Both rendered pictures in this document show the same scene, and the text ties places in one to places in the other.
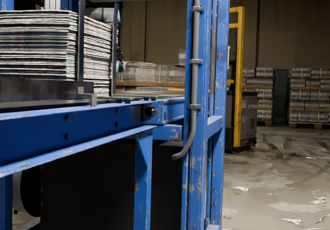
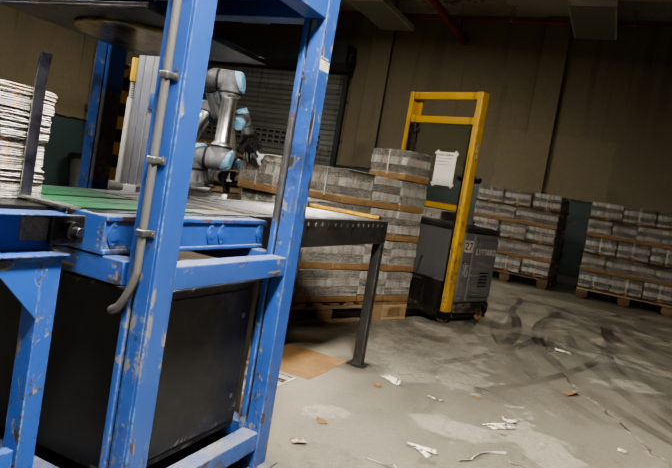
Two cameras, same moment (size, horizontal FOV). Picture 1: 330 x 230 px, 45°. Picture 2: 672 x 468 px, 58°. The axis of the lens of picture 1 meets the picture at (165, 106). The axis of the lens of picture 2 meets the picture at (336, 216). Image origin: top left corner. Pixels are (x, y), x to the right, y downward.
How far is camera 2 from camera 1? 0.78 m
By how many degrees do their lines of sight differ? 10
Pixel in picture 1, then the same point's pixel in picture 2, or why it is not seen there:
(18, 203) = not seen: outside the picture
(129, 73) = (266, 172)
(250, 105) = (481, 250)
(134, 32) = (364, 115)
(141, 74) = not seen: hidden behind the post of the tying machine
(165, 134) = (102, 271)
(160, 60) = not seen: hidden behind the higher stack
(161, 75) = (328, 182)
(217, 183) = (264, 364)
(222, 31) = (303, 121)
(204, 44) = (171, 135)
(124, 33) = (350, 115)
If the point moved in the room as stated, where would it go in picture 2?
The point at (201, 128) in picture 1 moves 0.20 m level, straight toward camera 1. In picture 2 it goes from (151, 270) to (93, 280)
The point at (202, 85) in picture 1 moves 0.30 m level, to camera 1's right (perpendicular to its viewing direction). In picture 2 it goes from (160, 201) to (289, 224)
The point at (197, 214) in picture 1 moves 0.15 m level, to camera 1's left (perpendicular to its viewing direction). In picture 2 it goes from (128, 408) to (69, 393)
